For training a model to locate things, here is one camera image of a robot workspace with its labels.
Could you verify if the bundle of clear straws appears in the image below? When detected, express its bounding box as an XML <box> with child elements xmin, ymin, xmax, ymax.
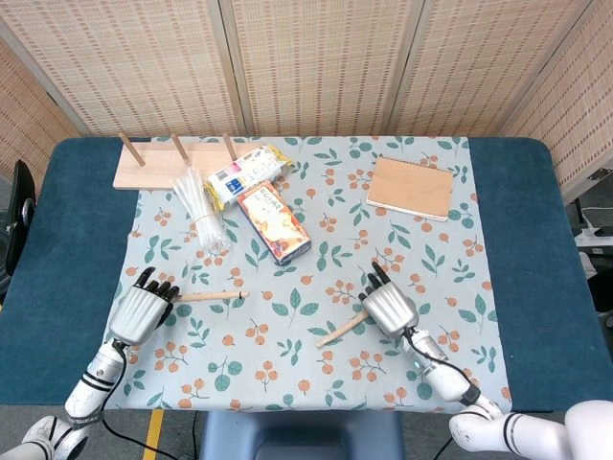
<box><xmin>170</xmin><ymin>165</ymin><xmax>232</xmax><ymax>255</ymax></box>

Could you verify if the wooden three-peg board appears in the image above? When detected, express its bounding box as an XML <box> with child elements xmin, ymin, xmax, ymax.
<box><xmin>112</xmin><ymin>132</ymin><xmax>262</xmax><ymax>192</ymax></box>

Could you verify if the yellow floor tape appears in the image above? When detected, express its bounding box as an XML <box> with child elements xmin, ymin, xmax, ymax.
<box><xmin>142</xmin><ymin>409</ymin><xmax>166</xmax><ymax>460</ymax></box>

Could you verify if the floral leaf berry tablecloth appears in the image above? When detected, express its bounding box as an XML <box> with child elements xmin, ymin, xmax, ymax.
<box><xmin>112</xmin><ymin>136</ymin><xmax>513</xmax><ymax>414</ymax></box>

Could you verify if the black chair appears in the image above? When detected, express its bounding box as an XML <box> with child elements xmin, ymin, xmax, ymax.
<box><xmin>0</xmin><ymin>160</ymin><xmax>37</xmax><ymax>288</ymax></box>

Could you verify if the woven folding screen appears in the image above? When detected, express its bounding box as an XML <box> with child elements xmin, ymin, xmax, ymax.
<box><xmin>0</xmin><ymin>0</ymin><xmax>613</xmax><ymax>193</ymax></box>

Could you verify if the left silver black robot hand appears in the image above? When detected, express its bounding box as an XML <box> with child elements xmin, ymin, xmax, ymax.
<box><xmin>108</xmin><ymin>266</ymin><xmax>181</xmax><ymax>347</ymax></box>

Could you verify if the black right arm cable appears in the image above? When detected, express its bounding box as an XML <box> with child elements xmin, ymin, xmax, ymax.
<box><xmin>403</xmin><ymin>328</ymin><xmax>482</xmax><ymax>403</ymax></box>

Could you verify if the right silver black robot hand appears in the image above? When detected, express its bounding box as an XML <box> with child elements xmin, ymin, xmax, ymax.
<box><xmin>359</xmin><ymin>262</ymin><xmax>420</xmax><ymax>339</ymax></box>

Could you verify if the orange blue cardboard box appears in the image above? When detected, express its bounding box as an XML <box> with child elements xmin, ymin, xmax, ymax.
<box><xmin>237</xmin><ymin>185</ymin><xmax>312</xmax><ymax>267</ymax></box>

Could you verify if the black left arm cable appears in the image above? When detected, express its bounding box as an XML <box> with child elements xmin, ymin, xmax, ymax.
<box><xmin>98</xmin><ymin>342</ymin><xmax>162</xmax><ymax>459</ymax></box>

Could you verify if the white yellow snack package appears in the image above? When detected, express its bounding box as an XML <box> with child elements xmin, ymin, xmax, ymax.
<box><xmin>204</xmin><ymin>145</ymin><xmax>293</xmax><ymax>212</ymax></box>

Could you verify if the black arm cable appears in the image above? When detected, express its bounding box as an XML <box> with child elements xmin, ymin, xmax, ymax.
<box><xmin>98</xmin><ymin>342</ymin><xmax>162</xmax><ymax>459</ymax></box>
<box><xmin>403</xmin><ymin>328</ymin><xmax>482</xmax><ymax>403</ymax></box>

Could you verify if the black floor equipment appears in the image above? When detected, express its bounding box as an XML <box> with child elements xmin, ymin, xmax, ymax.
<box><xmin>579</xmin><ymin>249</ymin><xmax>613</xmax><ymax>315</ymax></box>

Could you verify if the brown cover notebook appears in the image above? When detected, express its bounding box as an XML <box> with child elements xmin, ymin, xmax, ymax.
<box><xmin>366</xmin><ymin>155</ymin><xmax>455</xmax><ymax>223</ymax></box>

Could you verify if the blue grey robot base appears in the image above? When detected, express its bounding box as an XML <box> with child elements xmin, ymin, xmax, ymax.
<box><xmin>199</xmin><ymin>410</ymin><xmax>406</xmax><ymax>460</ymax></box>

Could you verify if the wooden stick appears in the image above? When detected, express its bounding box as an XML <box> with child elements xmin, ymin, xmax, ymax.
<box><xmin>171</xmin><ymin>289</ymin><xmax>251</xmax><ymax>303</ymax></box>
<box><xmin>315</xmin><ymin>313</ymin><xmax>370</xmax><ymax>348</ymax></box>

